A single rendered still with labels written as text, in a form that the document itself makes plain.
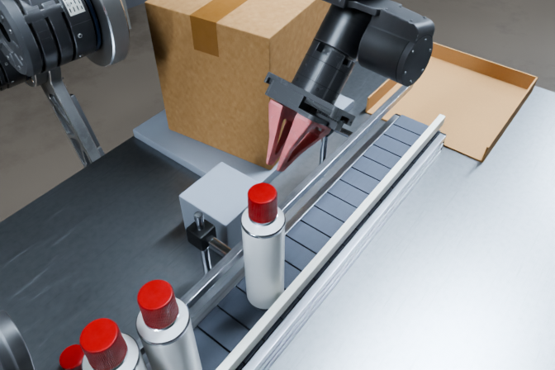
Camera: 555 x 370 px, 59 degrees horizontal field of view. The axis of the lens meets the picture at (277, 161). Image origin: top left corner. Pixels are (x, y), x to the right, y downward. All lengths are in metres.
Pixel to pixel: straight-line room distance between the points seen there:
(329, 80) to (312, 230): 0.29
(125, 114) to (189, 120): 1.60
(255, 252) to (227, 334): 0.14
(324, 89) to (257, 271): 0.23
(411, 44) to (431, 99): 0.63
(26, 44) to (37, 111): 1.96
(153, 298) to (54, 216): 0.49
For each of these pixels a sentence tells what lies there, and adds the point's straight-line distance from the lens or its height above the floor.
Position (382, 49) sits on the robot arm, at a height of 1.21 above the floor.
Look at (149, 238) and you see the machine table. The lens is 0.85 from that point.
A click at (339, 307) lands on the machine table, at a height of 0.83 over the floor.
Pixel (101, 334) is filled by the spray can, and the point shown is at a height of 1.08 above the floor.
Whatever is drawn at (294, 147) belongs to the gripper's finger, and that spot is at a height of 1.10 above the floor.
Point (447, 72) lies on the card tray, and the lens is 1.26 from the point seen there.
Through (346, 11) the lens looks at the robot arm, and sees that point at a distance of 0.57.
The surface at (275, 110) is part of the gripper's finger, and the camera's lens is 0.57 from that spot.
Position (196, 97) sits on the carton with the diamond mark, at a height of 0.96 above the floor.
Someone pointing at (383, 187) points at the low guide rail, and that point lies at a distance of 0.80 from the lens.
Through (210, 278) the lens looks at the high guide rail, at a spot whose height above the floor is 0.96.
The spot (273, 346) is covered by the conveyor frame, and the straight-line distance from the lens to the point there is 0.67.
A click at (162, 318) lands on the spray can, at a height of 1.07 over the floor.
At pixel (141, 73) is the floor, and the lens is 2.82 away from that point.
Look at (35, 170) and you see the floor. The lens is 2.37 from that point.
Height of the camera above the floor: 1.48
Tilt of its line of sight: 43 degrees down
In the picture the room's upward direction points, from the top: straight up
